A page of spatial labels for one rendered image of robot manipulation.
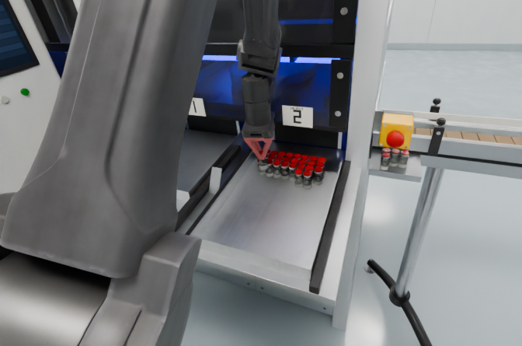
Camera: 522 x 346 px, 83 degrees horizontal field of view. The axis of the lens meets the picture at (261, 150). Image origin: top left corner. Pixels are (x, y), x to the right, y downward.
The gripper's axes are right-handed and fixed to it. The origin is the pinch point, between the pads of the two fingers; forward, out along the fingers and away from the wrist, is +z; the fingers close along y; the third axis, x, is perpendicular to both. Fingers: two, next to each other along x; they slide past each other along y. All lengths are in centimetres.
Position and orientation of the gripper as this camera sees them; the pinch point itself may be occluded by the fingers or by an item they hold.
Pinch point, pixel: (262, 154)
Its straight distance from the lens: 72.5
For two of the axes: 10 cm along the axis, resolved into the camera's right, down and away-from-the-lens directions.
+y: 1.2, -5.3, 8.4
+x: -9.9, 0.0, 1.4
